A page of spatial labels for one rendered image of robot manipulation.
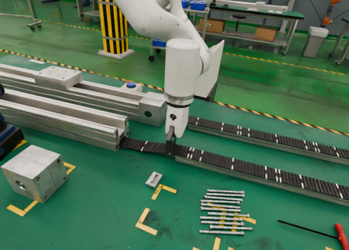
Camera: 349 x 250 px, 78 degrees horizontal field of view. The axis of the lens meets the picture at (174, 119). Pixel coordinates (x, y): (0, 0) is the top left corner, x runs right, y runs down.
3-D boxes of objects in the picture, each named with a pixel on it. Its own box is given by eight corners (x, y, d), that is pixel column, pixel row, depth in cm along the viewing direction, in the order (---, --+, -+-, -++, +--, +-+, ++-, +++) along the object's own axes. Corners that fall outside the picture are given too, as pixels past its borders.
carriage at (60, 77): (84, 85, 99) (82, 71, 96) (68, 95, 91) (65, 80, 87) (55, 79, 103) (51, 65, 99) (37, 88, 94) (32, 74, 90)
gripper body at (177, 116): (187, 108, 55) (183, 141, 62) (195, 91, 64) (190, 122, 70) (160, 102, 57) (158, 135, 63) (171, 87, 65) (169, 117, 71)
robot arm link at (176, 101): (190, 101, 55) (189, 110, 56) (197, 87, 62) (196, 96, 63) (159, 94, 56) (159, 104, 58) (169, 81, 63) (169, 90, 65)
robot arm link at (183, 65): (177, 80, 64) (157, 90, 58) (180, 34, 57) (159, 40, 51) (201, 89, 61) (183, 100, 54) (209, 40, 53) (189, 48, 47)
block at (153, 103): (169, 112, 96) (170, 92, 91) (159, 127, 86) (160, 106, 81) (150, 107, 98) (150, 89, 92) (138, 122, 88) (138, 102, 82)
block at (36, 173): (74, 172, 64) (67, 148, 59) (43, 204, 55) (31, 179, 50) (47, 162, 67) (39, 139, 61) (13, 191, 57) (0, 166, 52)
